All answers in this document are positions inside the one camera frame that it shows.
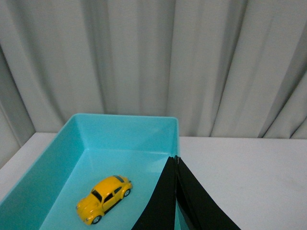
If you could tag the turquoise plastic bin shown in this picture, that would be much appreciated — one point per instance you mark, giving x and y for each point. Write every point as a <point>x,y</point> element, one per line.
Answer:
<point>88,149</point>

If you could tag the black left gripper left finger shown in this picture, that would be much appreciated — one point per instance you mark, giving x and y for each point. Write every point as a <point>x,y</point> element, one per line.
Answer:
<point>160,212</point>

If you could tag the yellow beetle toy car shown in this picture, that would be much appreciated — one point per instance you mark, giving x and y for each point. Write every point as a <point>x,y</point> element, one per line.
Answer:
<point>103,196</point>

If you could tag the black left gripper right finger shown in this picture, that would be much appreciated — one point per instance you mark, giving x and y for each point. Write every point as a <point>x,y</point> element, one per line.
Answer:
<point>196,209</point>

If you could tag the grey pleated curtain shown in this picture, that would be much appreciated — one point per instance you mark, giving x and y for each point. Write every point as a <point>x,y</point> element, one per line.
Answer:
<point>223,68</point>

